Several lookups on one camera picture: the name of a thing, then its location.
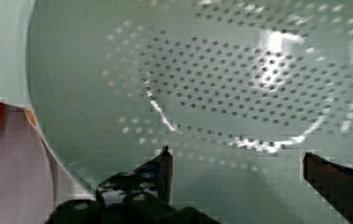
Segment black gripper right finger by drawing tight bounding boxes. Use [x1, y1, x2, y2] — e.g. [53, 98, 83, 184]
[303, 152, 353, 224]

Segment grey round plate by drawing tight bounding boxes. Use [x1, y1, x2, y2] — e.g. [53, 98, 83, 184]
[0, 106, 54, 224]

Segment green plastic strainer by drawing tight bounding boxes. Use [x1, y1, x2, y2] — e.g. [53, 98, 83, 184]
[0, 0, 353, 224]

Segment orange slice toy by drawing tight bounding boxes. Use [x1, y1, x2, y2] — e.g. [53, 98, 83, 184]
[25, 109, 37, 128]

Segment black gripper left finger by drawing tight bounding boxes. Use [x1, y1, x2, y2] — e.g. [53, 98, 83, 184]
[95, 146, 173, 204]

